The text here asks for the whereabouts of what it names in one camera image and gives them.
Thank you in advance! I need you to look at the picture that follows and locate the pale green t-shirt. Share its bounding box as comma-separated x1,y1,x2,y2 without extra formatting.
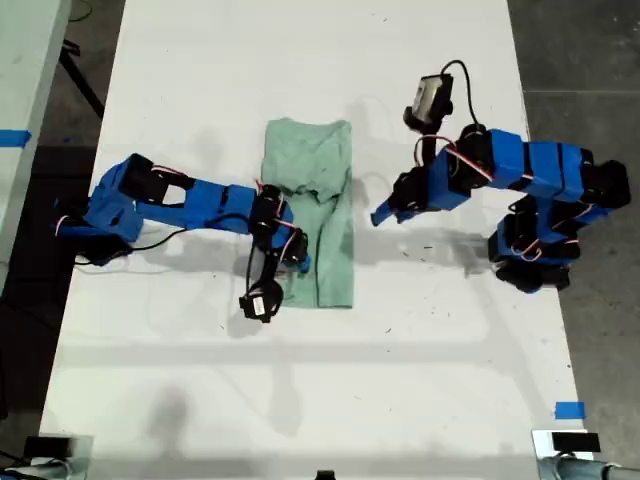
259,117,356,310

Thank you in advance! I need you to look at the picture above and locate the blue tape strip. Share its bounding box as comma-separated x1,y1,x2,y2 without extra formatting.
0,128,33,147
554,401,587,420

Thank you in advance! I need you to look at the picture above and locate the black stand leg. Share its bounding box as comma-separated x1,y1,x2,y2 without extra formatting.
58,42,107,120

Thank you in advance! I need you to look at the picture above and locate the white metal plate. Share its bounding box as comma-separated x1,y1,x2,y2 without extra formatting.
530,428,596,461

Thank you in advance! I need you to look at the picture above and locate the small black box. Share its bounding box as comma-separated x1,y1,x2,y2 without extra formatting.
551,432,601,454
23,436,76,459

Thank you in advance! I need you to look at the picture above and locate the grey metal plate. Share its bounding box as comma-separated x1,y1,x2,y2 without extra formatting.
29,433,95,480

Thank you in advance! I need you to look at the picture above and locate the pale blue-grey clamp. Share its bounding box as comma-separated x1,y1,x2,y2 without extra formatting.
537,455,640,480
0,457,74,480

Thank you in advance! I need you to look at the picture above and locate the pale side table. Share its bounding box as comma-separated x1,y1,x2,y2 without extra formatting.
0,0,74,296

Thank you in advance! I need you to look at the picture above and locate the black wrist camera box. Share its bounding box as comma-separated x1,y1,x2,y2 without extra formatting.
238,279,285,325

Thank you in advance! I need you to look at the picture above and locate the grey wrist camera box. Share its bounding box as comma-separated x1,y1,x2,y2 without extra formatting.
402,73,456,135

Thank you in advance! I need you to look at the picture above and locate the black camera cable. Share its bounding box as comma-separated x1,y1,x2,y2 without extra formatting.
439,59,480,132
74,229,189,267

